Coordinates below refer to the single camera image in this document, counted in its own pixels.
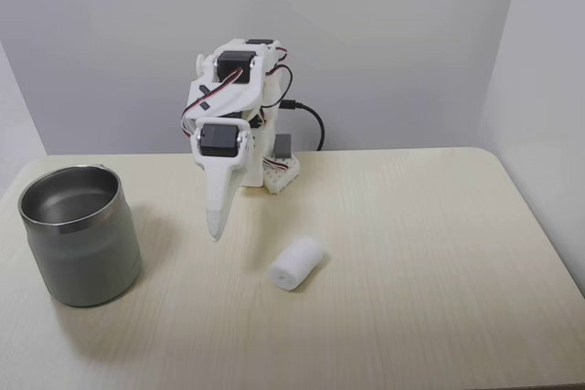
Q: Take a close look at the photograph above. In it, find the grey steel cup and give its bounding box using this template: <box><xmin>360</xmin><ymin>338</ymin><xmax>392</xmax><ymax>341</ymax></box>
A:
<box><xmin>17</xmin><ymin>163</ymin><xmax>144</xmax><ymax>308</ymax></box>

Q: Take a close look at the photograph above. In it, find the red white black base cable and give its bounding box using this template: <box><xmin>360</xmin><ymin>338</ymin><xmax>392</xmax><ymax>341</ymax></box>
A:
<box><xmin>261</xmin><ymin>155</ymin><xmax>290</xmax><ymax>174</ymax></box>

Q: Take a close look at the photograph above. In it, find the black usb power cable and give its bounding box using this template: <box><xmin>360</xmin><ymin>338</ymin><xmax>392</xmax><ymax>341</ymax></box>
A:
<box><xmin>280</xmin><ymin>99</ymin><xmax>325</xmax><ymax>153</ymax></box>

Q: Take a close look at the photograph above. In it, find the small grey block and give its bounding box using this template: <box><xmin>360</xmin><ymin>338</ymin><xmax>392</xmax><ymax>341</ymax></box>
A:
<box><xmin>274</xmin><ymin>133</ymin><xmax>294</xmax><ymax>157</ymax></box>

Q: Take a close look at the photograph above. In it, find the white gauze dressing roll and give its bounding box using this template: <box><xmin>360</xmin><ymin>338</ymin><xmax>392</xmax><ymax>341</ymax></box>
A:
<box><xmin>267</xmin><ymin>234</ymin><xmax>326</xmax><ymax>293</ymax></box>

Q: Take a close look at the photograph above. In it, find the red white black wrist cable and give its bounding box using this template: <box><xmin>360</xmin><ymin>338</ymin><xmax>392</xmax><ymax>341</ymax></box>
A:
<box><xmin>180</xmin><ymin>67</ymin><xmax>244</xmax><ymax>136</ymax></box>

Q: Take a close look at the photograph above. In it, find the red white black arm cable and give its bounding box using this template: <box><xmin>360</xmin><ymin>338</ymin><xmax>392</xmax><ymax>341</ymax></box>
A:
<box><xmin>263</xmin><ymin>46</ymin><xmax>294</xmax><ymax>109</ymax></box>

